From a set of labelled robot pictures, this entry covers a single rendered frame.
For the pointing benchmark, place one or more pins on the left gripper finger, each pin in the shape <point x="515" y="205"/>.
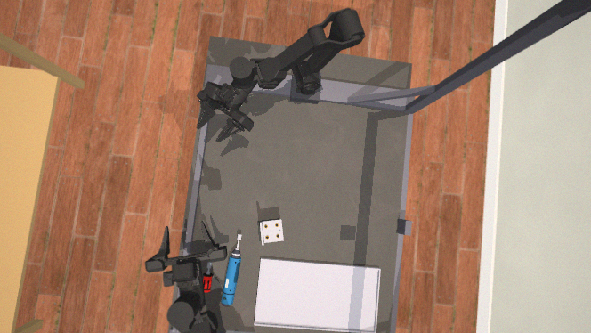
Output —
<point x="165" y="246"/>
<point x="210" y="244"/>

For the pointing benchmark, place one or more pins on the white metal bracket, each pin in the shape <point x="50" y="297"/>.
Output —
<point x="271" y="231"/>

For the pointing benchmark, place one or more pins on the red hand nut driver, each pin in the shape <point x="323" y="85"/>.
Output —
<point x="207" y="278"/>

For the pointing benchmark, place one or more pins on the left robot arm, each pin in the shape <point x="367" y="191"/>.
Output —
<point x="189" y="304"/>

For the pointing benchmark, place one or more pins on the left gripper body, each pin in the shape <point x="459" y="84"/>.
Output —
<point x="160" y="264"/>

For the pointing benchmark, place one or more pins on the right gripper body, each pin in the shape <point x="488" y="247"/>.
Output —
<point x="239" y="117"/>

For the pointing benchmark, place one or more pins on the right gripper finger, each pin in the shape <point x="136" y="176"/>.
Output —
<point x="230" y="128"/>
<point x="205" y="114"/>

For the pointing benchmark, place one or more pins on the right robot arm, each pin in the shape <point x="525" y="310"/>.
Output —
<point x="268" y="73"/>

